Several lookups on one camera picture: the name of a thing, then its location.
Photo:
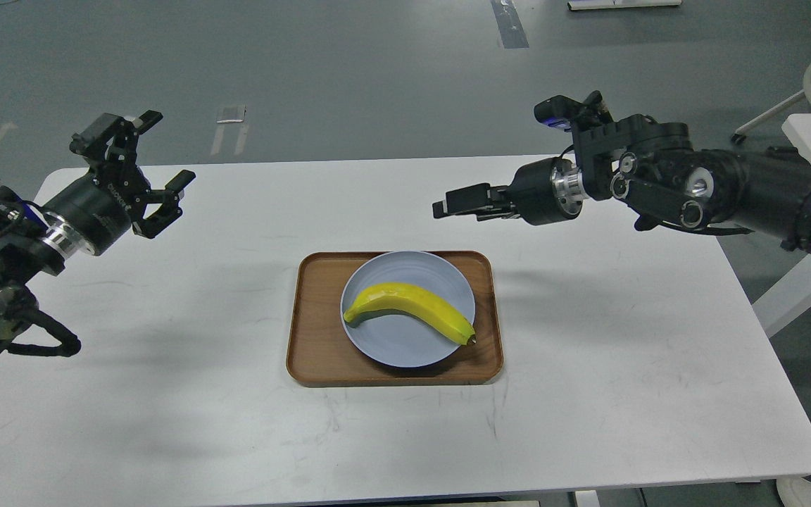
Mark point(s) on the yellow banana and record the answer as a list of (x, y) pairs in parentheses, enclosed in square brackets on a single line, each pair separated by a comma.
[(426, 306)]

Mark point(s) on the brown wooden tray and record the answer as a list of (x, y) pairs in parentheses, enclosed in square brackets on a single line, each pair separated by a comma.
[(320, 354)]

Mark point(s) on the white shoe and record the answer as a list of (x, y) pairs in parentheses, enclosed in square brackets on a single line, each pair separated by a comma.
[(793, 491)]

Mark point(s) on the white floor board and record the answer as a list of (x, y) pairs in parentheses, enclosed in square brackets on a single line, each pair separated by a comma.
[(593, 5)]

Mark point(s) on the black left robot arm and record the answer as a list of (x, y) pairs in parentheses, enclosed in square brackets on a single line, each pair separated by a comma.
[(25, 251)]

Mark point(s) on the light blue round plate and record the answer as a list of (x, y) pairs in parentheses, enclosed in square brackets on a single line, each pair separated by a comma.
[(397, 339)]

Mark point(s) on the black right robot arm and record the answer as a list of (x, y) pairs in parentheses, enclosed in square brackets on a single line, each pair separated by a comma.
[(653, 169)]

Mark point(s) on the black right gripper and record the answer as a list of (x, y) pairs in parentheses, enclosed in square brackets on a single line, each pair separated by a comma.
[(542, 193)]

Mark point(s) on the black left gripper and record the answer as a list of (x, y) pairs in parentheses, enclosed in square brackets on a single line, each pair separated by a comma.
[(114, 196)]

